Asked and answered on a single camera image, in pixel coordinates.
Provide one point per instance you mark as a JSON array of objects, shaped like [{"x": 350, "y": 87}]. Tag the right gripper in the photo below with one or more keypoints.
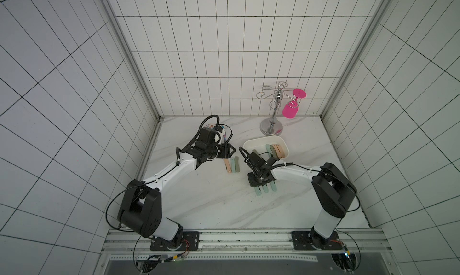
[{"x": 260, "y": 180}]

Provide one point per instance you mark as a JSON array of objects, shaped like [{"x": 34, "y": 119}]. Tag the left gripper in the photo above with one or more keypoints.
[{"x": 226, "y": 151}]

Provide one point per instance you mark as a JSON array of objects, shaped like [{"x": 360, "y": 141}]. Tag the pink folding fruit knife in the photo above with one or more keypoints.
[{"x": 228, "y": 165}]

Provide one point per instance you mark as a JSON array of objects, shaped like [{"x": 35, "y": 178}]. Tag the mint folding fruit knife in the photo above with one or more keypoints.
[{"x": 273, "y": 186}]

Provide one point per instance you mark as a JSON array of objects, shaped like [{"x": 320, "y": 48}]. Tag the olive folding fruit knife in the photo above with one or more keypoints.
[{"x": 237, "y": 165}]

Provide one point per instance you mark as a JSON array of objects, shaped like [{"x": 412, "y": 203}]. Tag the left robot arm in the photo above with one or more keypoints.
[{"x": 141, "y": 208}]

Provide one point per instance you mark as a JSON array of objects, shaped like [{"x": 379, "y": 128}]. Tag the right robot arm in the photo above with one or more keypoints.
[{"x": 333, "y": 189}]

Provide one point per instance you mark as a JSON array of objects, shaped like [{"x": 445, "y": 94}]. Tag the olive knife in box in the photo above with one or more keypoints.
[{"x": 273, "y": 151}]

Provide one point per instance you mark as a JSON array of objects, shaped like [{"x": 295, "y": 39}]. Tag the white plastic storage box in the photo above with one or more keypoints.
[{"x": 264, "y": 144}]

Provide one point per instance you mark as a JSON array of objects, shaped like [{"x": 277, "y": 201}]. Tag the pink knife far right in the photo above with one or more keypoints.
[{"x": 281, "y": 152}]

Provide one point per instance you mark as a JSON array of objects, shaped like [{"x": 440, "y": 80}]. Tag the chrome glass holder stand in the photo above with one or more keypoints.
[{"x": 271, "y": 125}]

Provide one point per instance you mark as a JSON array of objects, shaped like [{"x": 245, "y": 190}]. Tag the pink wine glass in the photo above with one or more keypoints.
[{"x": 291, "y": 108}]

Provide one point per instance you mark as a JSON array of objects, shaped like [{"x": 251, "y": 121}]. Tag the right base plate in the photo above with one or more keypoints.
[{"x": 304, "y": 241}]

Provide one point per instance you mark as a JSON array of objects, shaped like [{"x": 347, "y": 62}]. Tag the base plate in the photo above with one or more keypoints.
[
  {"x": 186, "y": 240},
  {"x": 304, "y": 241}
]

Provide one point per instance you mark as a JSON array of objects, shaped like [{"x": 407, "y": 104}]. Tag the left base plate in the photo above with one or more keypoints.
[{"x": 186, "y": 240}]

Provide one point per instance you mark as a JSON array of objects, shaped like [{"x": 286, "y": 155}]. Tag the aluminium mounting rail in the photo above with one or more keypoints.
[{"x": 248, "y": 241}]

